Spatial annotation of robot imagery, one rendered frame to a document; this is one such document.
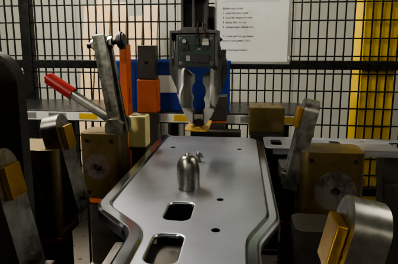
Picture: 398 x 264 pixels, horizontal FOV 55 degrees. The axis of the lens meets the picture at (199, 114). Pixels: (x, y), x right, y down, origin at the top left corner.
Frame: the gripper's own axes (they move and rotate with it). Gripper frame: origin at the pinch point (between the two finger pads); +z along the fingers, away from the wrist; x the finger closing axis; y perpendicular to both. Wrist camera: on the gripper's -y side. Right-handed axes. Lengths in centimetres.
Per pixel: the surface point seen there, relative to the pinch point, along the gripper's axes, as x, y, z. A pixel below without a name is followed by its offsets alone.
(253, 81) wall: 15, -200, 16
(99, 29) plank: -88, -188, -19
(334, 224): 12.7, 41.2, -1.7
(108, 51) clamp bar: -14.9, 1.2, -10.5
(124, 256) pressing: -3.3, 31.8, 7.2
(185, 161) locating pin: -0.3, 13.9, 3.8
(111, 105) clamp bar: -14.5, 1.8, -1.6
